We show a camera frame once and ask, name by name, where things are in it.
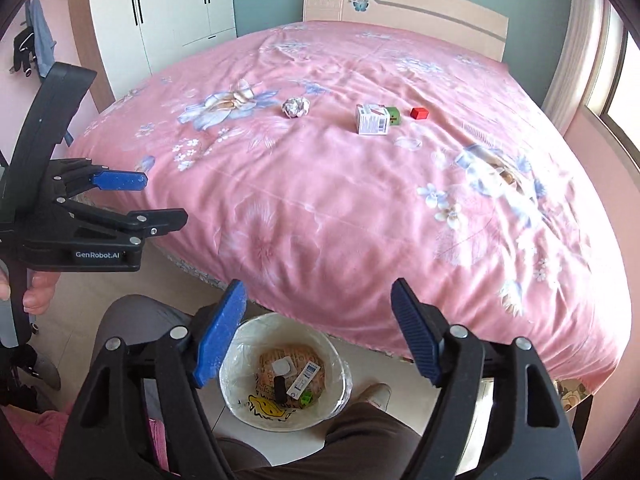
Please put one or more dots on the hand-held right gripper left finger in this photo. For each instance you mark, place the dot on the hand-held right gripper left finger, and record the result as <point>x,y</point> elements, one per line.
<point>217,340</point>

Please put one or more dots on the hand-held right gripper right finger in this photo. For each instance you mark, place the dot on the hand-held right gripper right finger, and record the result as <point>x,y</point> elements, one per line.
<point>415,330</point>

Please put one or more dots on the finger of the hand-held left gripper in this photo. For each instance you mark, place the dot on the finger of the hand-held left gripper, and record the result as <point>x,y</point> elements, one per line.
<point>120,181</point>
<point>150,220</point>

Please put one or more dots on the white pill bottle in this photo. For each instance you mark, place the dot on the white pill bottle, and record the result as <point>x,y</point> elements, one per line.
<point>284,367</point>

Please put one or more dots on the black cylinder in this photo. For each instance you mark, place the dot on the black cylinder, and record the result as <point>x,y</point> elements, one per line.
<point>280,390</point>

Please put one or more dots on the white trash bin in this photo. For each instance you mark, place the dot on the white trash bin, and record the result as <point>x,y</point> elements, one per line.
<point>335,360</point>

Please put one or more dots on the white milk carton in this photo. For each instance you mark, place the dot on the white milk carton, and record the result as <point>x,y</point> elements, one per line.
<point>304,377</point>

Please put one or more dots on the person's left hand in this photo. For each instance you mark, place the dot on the person's left hand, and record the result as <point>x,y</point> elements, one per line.
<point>42,292</point>

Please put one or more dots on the printed brown paper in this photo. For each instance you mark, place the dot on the printed brown paper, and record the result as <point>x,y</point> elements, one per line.
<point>267,360</point>

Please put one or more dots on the hanging black bag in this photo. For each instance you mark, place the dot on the hanging black bag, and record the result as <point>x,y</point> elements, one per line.
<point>24,55</point>

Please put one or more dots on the beige shoe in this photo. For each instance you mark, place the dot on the beige shoe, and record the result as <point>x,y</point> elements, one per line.
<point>376,395</point>

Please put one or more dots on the person's left leg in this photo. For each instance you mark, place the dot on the person's left leg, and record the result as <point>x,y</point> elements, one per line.
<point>135,317</point>

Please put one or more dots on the person's leg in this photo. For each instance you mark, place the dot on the person's leg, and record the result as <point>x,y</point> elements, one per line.
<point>375,440</point>
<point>135,317</point>

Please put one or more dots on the hanging blue cloth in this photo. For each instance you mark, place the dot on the hanging blue cloth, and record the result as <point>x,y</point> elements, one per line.
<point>41,35</point>

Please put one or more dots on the person's right leg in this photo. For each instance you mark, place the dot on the person's right leg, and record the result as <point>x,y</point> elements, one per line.
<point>375,440</point>

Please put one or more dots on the pink floral blanket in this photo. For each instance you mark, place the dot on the pink floral blanket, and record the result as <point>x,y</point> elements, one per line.
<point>350,210</point>

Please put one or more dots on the white wardrobe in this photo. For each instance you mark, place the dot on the white wardrobe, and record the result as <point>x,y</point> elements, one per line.
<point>170,5</point>

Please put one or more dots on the crumpled paper ball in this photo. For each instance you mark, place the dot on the crumpled paper ball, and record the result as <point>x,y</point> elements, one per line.
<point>296,107</point>

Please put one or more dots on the pink quilted jacket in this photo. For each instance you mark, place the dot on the pink quilted jacket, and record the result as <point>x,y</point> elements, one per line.
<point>30,435</point>

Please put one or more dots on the small white box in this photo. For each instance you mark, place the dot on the small white box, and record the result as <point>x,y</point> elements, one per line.
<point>372,120</point>

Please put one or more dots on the small red cube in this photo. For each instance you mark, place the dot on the small red cube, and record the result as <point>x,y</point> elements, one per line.
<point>420,112</point>

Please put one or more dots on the window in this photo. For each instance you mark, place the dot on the window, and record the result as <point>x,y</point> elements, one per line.
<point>620,100</point>

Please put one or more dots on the beige bed headboard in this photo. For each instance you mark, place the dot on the beige bed headboard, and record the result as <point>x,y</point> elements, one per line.
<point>425,12</point>

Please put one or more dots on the beige curtain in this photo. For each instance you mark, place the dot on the beige curtain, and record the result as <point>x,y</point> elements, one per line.
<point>575,50</point>

